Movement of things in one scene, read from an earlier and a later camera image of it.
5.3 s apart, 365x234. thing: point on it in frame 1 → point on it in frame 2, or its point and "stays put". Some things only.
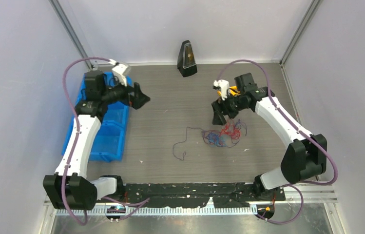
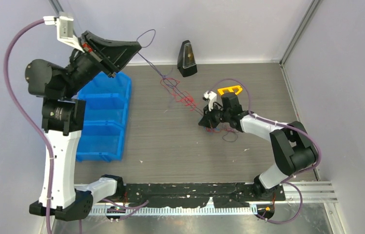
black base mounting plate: x=221 y=195 stays put
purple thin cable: x=228 y=135 → x=229 y=136
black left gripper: x=139 y=99 → x=108 y=54
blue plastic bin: x=108 y=143 stays put
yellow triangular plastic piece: x=233 y=90 stays put
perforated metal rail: x=110 y=210 stays put
